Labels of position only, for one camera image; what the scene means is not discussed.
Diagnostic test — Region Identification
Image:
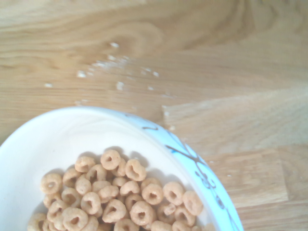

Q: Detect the oat ring cereal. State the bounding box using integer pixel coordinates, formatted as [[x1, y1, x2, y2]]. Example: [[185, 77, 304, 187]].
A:
[[26, 149, 204, 231]]

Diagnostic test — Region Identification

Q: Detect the white bowl with swirl pattern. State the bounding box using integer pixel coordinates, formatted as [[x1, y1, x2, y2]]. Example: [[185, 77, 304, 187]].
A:
[[0, 106, 245, 231]]

